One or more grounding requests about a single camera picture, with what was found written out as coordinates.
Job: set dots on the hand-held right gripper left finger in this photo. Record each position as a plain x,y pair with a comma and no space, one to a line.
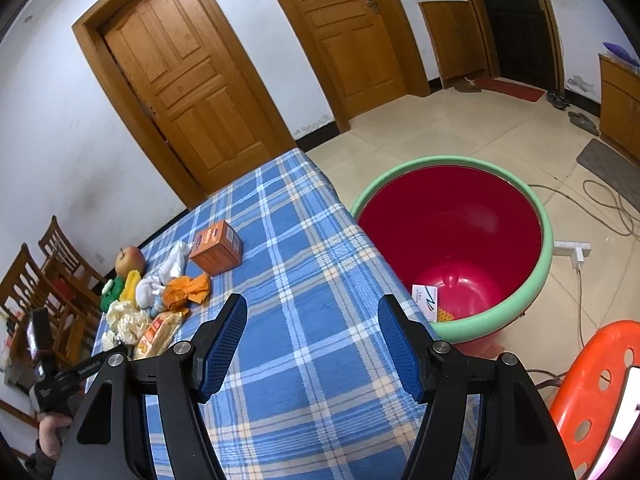
225,345

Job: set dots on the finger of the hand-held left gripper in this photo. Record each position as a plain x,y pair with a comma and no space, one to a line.
87,369

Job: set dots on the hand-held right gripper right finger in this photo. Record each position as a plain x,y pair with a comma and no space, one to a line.
400,355

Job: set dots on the white tissue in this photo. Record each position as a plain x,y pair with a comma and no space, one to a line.
125,320

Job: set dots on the orange wrapper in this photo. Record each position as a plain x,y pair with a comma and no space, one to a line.
187,292

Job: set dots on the orange snack packet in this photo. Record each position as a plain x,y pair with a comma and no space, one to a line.
157,332

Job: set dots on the orange cardboard box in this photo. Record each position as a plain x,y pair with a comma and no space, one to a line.
215,252

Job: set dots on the red bucket with green rim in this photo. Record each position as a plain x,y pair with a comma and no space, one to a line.
450,220

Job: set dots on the person's left forearm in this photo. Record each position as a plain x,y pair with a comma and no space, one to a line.
40,465

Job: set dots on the person's left hand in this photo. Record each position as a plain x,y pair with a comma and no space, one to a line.
52,432

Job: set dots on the white card box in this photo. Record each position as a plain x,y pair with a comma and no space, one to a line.
426,301

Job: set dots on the wooden chair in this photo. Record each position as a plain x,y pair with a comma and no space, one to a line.
30,285
65,255

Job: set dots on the green toy broccoli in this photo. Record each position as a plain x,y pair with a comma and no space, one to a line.
114,297

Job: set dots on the yellow toy corn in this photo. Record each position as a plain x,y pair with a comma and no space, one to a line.
131,286

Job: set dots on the blue plaid tablecloth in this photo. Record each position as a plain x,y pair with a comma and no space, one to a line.
300,285

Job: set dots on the brown apple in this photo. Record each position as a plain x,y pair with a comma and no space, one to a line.
130,262

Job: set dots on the orange plastic stool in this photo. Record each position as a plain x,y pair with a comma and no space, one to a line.
595,390

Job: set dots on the white power strip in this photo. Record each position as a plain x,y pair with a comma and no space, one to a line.
570,247

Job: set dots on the pink and white object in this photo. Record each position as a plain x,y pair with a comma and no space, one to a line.
625,425

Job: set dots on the wooden door with arched panel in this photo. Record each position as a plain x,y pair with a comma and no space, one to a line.
190,80

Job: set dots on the brown shoe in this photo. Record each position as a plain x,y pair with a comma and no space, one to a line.
467,86

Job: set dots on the grey floor mat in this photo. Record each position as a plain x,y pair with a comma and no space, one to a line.
610,167

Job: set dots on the red doormat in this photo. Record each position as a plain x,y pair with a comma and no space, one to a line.
510,89

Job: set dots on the grey slippers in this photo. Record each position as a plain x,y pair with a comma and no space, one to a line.
584,122

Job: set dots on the dark shoes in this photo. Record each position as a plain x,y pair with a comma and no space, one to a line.
557,100

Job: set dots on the wooden cabinet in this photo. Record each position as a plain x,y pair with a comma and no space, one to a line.
620,105

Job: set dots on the dark door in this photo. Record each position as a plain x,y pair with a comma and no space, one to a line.
515,20

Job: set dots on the purple cloth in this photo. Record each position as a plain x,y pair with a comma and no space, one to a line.
620,52

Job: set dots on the wooden wall panel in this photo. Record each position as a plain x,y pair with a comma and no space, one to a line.
452,42

